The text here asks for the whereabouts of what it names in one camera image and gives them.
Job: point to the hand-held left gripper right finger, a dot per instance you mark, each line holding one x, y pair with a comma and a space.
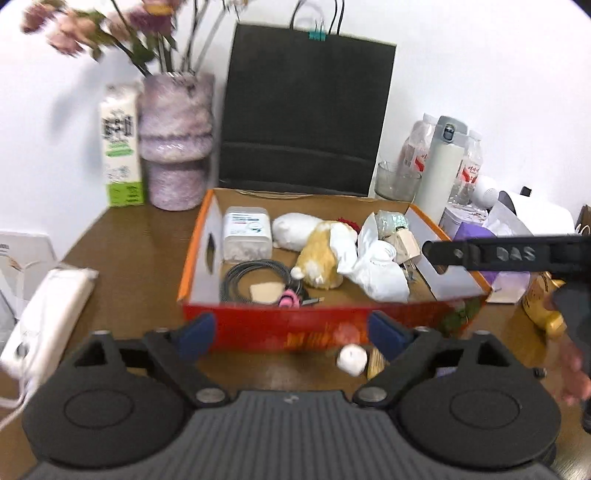
388, 334

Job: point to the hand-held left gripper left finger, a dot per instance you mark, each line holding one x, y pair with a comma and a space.
198, 334

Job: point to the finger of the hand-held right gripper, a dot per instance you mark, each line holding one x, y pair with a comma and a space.
450, 253

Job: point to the small wooden piece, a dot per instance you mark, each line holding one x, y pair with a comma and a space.
376, 362

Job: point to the beige small box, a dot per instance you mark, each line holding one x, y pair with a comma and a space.
406, 247

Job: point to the iridescent plastic bag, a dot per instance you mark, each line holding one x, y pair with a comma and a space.
378, 277

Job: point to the red cardboard box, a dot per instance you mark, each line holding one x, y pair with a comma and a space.
258, 327

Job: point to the beige makeup puff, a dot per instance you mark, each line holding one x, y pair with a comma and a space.
265, 293

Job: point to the pink hair clip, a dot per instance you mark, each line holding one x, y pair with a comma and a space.
289, 300

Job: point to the red fabric rose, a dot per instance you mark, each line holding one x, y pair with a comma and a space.
351, 224

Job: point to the yellow white plush toy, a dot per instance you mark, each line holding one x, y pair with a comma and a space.
318, 249

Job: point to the white cotton swab box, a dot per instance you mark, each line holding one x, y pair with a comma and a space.
247, 235

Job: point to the person's right hand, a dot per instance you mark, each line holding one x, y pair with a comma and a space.
579, 378

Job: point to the purple tissue pack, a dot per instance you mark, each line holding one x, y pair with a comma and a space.
471, 230

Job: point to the patterned white box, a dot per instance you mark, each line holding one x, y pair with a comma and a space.
461, 217

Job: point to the white earbud case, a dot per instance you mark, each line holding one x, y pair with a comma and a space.
353, 360

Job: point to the white curved device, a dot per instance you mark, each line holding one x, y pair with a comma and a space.
540, 214

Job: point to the yellow mug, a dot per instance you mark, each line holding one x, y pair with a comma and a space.
540, 304

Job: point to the white round speaker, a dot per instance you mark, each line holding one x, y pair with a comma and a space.
485, 191

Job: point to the wooden desk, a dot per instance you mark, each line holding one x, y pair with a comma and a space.
138, 286

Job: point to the white thermos bottle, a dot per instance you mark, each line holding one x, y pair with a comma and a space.
441, 175

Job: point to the clear plastic water bottle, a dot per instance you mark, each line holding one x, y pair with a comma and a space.
413, 152
468, 170

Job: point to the clear glass cup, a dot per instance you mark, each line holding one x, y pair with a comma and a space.
395, 182

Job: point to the white power strip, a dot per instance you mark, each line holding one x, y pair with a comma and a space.
51, 314

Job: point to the purple ceramic vase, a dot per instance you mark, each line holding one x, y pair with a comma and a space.
175, 138

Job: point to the white green milk carton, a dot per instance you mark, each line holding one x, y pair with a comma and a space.
121, 147

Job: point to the black paper bag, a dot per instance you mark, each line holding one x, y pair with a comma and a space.
304, 101

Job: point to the teal binder clip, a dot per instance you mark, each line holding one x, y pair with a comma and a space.
317, 35

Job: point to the dried pink flowers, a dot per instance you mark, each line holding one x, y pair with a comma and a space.
74, 32

